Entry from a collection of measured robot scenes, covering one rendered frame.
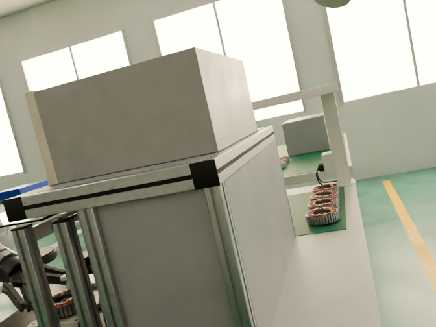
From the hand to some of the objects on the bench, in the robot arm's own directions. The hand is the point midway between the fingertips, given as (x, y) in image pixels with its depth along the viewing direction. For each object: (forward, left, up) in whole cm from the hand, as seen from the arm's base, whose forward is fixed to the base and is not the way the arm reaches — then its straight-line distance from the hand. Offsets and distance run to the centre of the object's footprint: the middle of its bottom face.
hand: (66, 300), depth 111 cm
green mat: (+47, +65, -6) cm, 80 cm away
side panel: (+31, -32, -6) cm, 45 cm away
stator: (0, 0, -2) cm, 2 cm away
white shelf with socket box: (+88, +78, -6) cm, 118 cm away
